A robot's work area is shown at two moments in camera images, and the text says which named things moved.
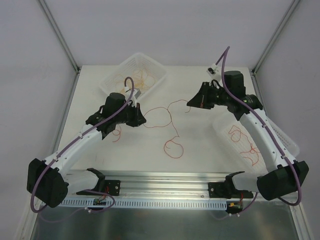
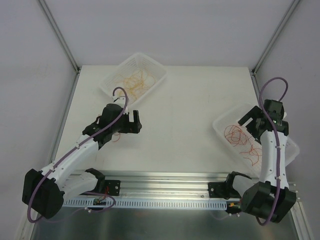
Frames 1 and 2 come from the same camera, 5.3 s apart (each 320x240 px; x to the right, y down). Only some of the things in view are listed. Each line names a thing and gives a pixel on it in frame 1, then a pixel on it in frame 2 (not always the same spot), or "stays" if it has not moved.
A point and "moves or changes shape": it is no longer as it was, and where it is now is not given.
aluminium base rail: x=150 y=184 stays
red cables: x=246 y=151 moves or changes shape
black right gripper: x=207 y=94 → x=253 y=122
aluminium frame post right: x=253 y=71 stays
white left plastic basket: x=146 y=75 stays
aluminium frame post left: x=63 y=43 stays
